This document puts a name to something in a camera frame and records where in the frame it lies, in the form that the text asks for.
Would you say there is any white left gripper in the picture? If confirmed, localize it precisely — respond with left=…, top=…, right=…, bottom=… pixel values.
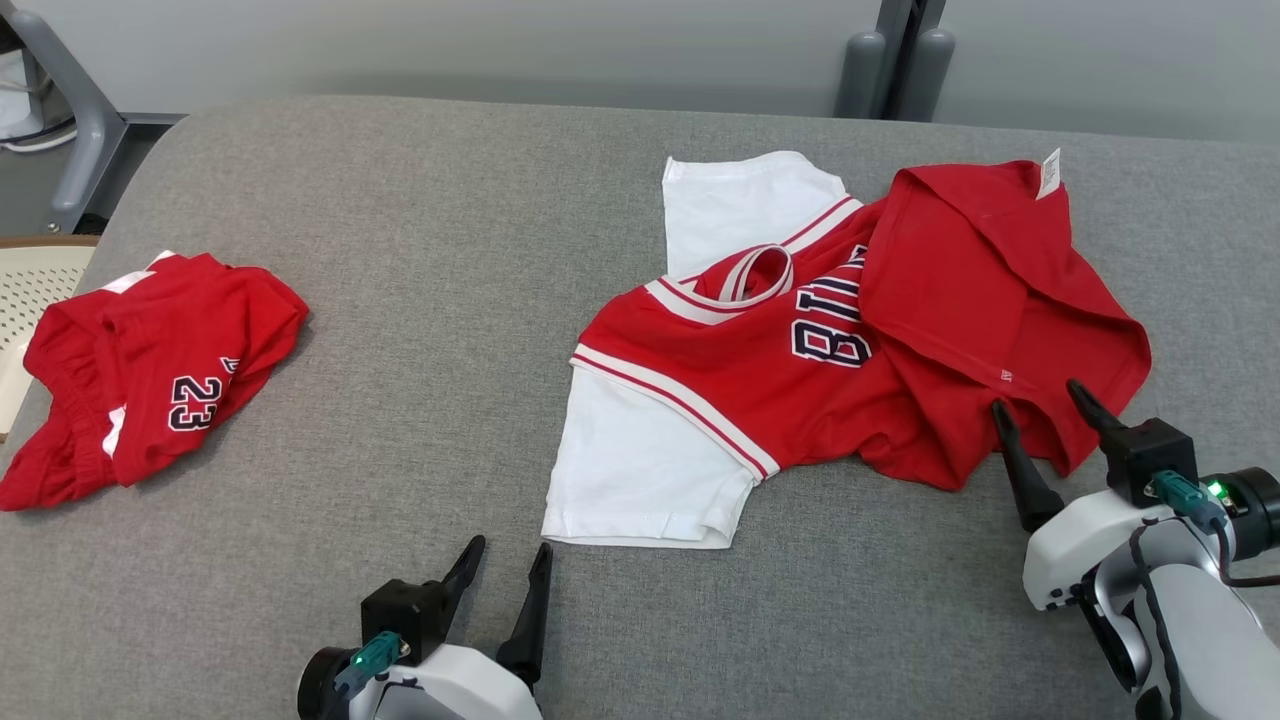
left=375, top=535, right=554, bottom=720

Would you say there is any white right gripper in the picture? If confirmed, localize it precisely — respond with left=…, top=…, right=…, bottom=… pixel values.
left=990, top=378, right=1173, bottom=613

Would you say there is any red white basketball jersey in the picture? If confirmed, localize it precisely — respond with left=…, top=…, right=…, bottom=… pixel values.
left=541, top=148, right=1153, bottom=549

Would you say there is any red basketball shorts number 23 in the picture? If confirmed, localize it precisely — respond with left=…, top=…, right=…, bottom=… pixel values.
left=0, top=250, right=311, bottom=513

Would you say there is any grey fabric sofa cushion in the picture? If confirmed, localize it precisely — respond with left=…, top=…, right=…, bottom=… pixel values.
left=0, top=95, right=1280, bottom=720

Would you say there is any beige perforated seat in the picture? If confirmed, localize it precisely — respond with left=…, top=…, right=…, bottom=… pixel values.
left=0, top=235, right=101, bottom=441

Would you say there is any white round floor base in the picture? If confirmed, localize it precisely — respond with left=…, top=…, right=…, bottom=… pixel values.
left=0, top=50, right=76, bottom=153

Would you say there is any right black cable teal plug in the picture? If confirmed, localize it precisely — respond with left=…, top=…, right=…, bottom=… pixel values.
left=1128, top=470, right=1280, bottom=720

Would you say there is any black cable teal plug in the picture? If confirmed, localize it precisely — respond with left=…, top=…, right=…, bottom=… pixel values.
left=1128, top=470, right=1280, bottom=720
left=335, top=632, right=401, bottom=696

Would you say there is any left black cable teal plug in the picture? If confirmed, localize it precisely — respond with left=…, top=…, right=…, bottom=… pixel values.
left=335, top=632, right=401, bottom=696

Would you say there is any grey vertical partition post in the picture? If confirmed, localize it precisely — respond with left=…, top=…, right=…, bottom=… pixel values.
left=875, top=0, right=946, bottom=119

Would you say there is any grey metal tube frame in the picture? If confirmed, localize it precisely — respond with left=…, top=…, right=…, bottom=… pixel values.
left=0, top=8, right=129, bottom=236

